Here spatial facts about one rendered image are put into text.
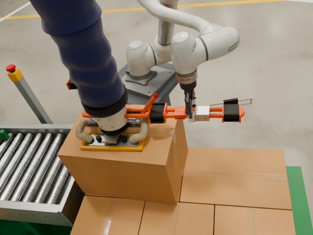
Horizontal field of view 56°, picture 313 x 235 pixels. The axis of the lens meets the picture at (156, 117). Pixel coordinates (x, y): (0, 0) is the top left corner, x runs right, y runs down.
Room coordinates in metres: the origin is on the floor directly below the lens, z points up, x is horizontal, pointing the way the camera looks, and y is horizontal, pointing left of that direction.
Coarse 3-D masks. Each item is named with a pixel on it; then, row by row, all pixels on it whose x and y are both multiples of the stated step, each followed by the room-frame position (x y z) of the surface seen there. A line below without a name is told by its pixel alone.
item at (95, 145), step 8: (96, 136) 1.07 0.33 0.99; (120, 136) 1.05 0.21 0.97; (128, 136) 1.03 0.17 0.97; (88, 144) 1.05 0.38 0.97; (96, 144) 1.04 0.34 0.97; (104, 144) 1.02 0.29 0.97; (112, 144) 1.01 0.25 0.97; (120, 144) 1.00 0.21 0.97; (128, 144) 0.98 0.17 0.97; (136, 144) 0.97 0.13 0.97
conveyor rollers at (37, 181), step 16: (16, 144) 1.67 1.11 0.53; (32, 144) 1.60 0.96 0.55; (48, 144) 1.59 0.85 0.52; (0, 160) 1.52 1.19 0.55; (16, 160) 1.49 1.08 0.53; (32, 160) 1.44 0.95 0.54; (48, 160) 1.41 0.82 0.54; (16, 176) 1.34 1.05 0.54; (48, 176) 1.26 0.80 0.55; (64, 176) 1.23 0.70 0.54; (16, 192) 1.20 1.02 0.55; (32, 192) 1.17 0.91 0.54
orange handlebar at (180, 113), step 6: (132, 108) 1.11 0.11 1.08; (138, 108) 1.10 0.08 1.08; (168, 108) 1.04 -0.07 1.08; (174, 108) 1.03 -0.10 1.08; (180, 108) 1.01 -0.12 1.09; (192, 108) 1.00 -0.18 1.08; (210, 108) 0.97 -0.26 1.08; (216, 108) 0.96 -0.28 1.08; (84, 114) 1.16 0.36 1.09; (126, 114) 1.07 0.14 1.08; (132, 114) 1.06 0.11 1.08; (138, 114) 1.05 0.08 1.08; (144, 114) 1.04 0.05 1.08; (168, 114) 1.00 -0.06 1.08; (174, 114) 0.98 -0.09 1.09; (180, 114) 0.97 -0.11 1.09; (210, 114) 0.93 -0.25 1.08; (216, 114) 0.92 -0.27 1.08
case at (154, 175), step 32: (96, 128) 1.18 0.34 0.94; (128, 128) 1.12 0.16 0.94; (160, 128) 1.05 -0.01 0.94; (64, 160) 1.05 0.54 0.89; (96, 160) 0.97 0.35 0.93; (128, 160) 0.90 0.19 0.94; (160, 160) 0.85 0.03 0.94; (96, 192) 1.02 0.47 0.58; (128, 192) 0.93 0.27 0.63; (160, 192) 0.85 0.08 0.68
